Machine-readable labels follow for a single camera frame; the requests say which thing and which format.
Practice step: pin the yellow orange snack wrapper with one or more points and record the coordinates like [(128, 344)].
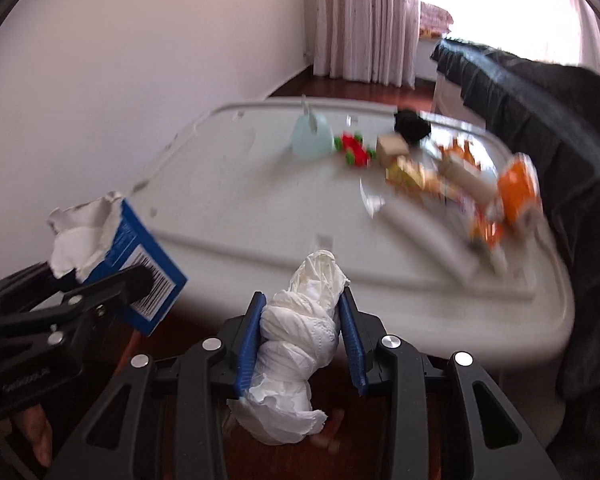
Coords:
[(422, 185)]

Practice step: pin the pink patterned left curtain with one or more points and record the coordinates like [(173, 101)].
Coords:
[(371, 41)]

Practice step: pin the blue carton box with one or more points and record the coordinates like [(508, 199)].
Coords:
[(105, 236)]

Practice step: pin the wooden cube block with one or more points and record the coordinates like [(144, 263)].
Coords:
[(390, 146)]

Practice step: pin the pink right curtain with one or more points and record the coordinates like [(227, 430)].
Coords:
[(590, 28)]

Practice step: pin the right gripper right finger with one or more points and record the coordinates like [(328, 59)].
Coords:
[(482, 435)]

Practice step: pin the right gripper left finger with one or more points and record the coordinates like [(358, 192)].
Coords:
[(159, 419)]

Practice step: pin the black sock ball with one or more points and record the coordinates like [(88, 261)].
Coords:
[(410, 126)]

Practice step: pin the person's left hand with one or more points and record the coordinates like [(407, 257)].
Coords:
[(35, 427)]

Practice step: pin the folded pink blankets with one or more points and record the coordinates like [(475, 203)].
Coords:
[(434, 22)]

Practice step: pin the white bed frame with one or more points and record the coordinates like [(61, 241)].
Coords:
[(448, 102)]

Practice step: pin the orange toy dinosaur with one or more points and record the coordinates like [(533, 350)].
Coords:
[(461, 150)]

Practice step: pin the white tissue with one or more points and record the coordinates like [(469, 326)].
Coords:
[(300, 328)]

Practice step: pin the orange white paper cup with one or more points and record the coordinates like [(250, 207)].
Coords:
[(519, 190)]

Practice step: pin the red green toy car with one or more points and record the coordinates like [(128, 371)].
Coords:
[(355, 151)]

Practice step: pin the grey plastic storage box lid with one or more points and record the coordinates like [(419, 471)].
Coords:
[(238, 212)]

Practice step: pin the dark bed cover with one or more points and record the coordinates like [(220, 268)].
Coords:
[(550, 112)]

